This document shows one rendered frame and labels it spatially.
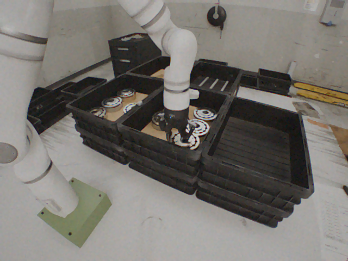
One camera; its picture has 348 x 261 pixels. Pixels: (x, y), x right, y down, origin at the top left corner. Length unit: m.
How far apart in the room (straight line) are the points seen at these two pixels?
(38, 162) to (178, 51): 0.43
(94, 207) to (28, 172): 0.22
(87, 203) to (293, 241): 0.67
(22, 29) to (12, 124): 0.17
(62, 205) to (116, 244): 0.20
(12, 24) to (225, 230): 0.70
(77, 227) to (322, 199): 0.87
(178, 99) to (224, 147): 0.28
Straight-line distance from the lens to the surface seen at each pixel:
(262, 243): 0.64
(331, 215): 0.84
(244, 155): 0.64
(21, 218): 0.82
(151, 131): 0.69
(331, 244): 0.77
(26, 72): 0.37
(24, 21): 0.35
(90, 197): 0.62
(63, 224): 0.62
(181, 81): 0.44
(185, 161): 0.52
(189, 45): 0.40
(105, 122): 0.62
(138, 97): 0.95
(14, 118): 0.40
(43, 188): 0.53
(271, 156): 0.68
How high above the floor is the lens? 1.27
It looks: 39 degrees down
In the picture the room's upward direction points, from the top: straight up
